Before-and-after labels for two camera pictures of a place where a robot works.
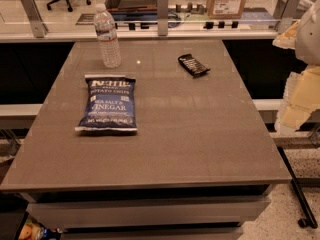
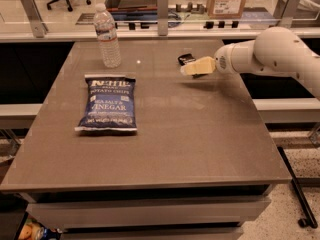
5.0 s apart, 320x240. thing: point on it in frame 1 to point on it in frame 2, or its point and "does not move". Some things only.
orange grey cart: [133, 1] does not move
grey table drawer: [220, 211] does not move
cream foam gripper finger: [301, 98] to [201, 66]
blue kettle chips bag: [110, 104] does not move
